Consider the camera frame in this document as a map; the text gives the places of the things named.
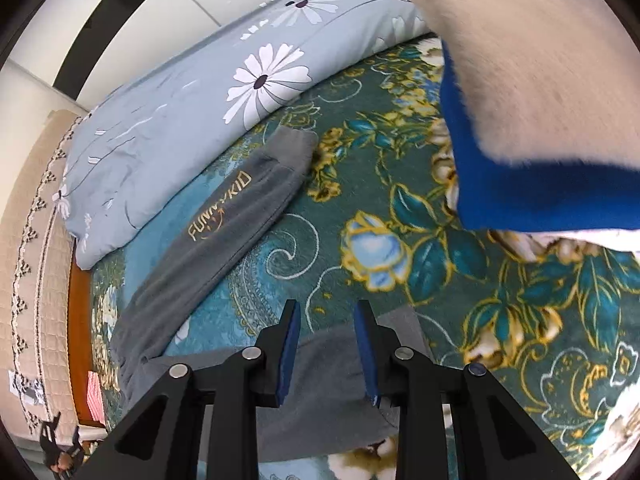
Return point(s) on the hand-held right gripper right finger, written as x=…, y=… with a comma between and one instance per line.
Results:
x=365, y=355

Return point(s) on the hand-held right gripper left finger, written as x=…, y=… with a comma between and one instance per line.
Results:
x=289, y=355

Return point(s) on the teal floral plush blanket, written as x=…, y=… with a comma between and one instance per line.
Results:
x=400, y=170

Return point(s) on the pink knitted cloth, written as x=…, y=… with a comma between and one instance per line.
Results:
x=95, y=395

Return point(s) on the small black object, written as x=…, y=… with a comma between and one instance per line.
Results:
x=56, y=445

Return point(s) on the light blue daisy-print pillow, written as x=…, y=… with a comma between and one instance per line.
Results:
x=175, y=125

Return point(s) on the beige quilted headboard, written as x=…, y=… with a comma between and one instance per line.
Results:
x=35, y=260

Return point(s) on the blue and cream plush cloth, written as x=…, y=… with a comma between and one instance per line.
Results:
x=525, y=60

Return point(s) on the wooden bed frame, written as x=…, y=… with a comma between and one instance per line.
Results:
x=79, y=320

